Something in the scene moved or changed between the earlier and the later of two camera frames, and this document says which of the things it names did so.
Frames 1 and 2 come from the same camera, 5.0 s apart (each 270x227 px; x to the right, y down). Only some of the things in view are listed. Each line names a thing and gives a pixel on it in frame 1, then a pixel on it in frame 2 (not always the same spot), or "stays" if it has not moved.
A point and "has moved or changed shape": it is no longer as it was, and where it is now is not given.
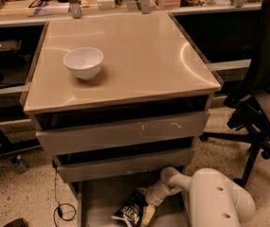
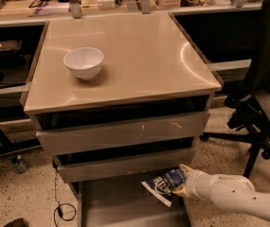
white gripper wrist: x=158 y=195 → x=195 y=183
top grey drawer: x=119 y=127 stays
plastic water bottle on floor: x=19 y=165 stays
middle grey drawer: x=78 y=167 stays
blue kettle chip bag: x=132 y=211 has moved or changed shape
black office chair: x=260 y=105 stays
